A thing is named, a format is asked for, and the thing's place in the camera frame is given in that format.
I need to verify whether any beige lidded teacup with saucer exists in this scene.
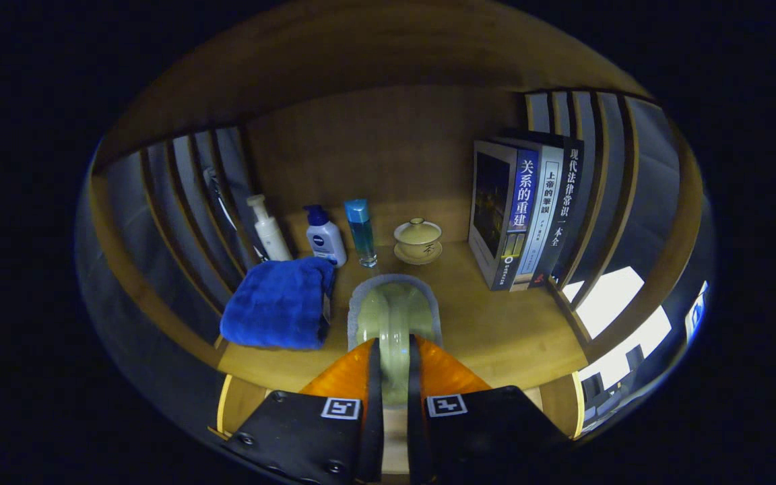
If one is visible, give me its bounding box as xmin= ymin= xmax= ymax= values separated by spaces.
xmin=393 ymin=218 xmax=443 ymax=265

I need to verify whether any wooden countertop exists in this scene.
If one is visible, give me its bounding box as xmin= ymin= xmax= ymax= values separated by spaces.
xmin=216 ymin=239 xmax=591 ymax=395

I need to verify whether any pale green ceramic ornament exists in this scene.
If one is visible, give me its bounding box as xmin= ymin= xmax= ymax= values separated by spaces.
xmin=348 ymin=273 xmax=444 ymax=408

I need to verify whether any white pump bottle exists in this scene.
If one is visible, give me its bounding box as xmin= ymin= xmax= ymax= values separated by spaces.
xmin=247 ymin=195 xmax=293 ymax=263

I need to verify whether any white lotion bottle blue cap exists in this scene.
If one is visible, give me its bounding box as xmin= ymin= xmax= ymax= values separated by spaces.
xmin=303 ymin=205 xmax=348 ymax=268

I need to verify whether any book with black spine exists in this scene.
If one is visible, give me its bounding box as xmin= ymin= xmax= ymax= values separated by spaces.
xmin=529 ymin=137 xmax=585 ymax=289

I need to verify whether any blue towel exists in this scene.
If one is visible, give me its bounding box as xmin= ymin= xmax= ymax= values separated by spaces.
xmin=220 ymin=257 xmax=336 ymax=351

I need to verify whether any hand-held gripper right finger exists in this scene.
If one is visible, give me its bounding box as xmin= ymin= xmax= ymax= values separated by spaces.
xmin=407 ymin=334 xmax=572 ymax=485

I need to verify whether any white wall shelf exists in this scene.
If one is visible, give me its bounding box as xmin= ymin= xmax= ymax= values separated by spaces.
xmin=684 ymin=280 xmax=709 ymax=344

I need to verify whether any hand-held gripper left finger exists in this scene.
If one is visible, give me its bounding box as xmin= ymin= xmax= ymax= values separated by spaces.
xmin=221 ymin=337 xmax=385 ymax=485

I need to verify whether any book with blue spine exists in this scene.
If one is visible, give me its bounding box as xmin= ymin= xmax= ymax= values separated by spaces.
xmin=467 ymin=140 xmax=540 ymax=292

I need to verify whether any wooden cabinet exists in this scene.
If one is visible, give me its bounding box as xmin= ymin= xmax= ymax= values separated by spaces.
xmin=85 ymin=0 xmax=709 ymax=472

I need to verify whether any teal bottle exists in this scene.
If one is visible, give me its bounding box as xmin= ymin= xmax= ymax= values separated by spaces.
xmin=344 ymin=199 xmax=379 ymax=269

